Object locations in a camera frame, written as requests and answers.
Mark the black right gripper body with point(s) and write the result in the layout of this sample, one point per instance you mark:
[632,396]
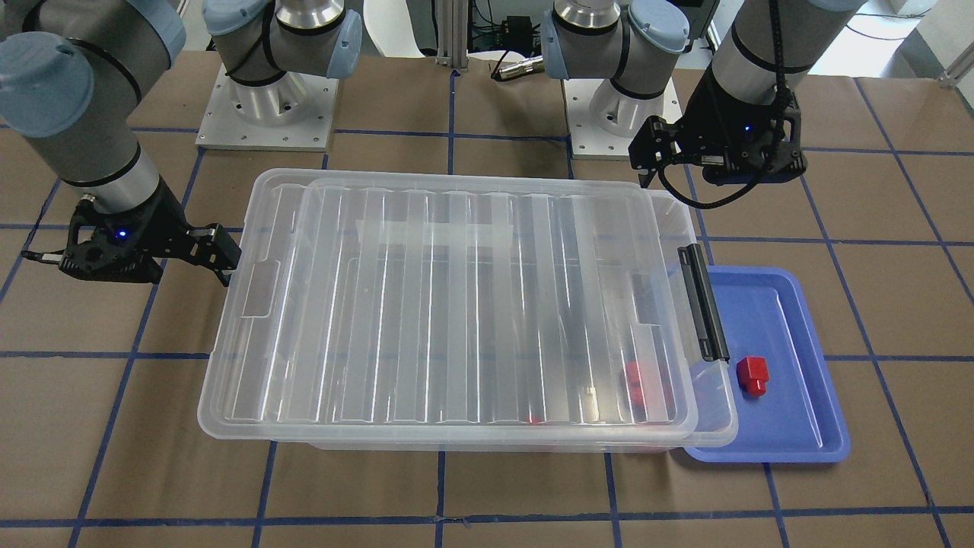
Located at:
[164,228]

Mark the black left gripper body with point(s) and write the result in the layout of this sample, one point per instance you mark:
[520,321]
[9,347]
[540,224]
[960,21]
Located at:
[697,128]

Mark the red block picked one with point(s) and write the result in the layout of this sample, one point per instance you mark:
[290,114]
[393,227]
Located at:
[753,375]

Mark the clear plastic box lid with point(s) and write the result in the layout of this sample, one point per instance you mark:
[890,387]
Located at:
[456,304]

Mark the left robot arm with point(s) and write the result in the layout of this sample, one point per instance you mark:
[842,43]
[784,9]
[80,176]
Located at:
[633,49]

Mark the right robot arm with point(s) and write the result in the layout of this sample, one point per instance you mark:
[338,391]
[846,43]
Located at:
[74,71]

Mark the blue plastic tray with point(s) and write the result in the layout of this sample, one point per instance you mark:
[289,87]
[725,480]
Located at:
[799,420]

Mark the red block upper pair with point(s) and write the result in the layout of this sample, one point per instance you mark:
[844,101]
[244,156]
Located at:
[644,375]

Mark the red block pair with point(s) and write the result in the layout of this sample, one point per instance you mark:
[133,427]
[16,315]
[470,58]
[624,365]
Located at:
[644,375]
[649,398]

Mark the red block lower pair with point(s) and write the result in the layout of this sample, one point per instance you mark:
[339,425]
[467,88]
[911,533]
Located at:
[649,398]

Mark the clear plastic storage box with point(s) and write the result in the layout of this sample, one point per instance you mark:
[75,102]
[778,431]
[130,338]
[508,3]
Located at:
[708,411]

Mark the black box latch handle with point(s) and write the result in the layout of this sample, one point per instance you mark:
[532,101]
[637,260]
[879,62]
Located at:
[709,333]

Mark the aluminium frame post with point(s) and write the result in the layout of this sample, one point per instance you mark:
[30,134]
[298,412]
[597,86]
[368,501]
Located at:
[451,18]

